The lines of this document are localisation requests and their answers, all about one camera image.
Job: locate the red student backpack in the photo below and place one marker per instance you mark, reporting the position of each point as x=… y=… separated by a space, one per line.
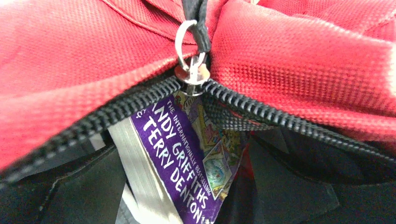
x=69 y=69

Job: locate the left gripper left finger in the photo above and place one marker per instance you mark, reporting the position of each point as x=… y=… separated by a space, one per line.
x=84 y=191

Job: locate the purple Treehouse book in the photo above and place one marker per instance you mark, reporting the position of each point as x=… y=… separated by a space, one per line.
x=179 y=165

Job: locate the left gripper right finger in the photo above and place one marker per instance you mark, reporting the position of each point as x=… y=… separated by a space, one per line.
x=287 y=178

